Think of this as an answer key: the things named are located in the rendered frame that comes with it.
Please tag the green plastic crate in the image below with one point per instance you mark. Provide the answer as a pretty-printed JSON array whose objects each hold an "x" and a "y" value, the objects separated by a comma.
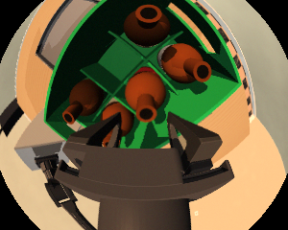
[{"x": 95, "y": 50}]

